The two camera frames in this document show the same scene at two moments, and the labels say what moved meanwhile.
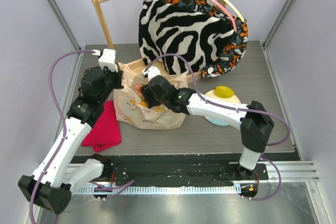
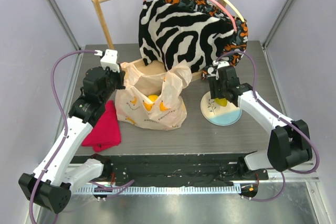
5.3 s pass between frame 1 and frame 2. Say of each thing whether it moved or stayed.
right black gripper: moved
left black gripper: stayed
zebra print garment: stayed
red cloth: stayed
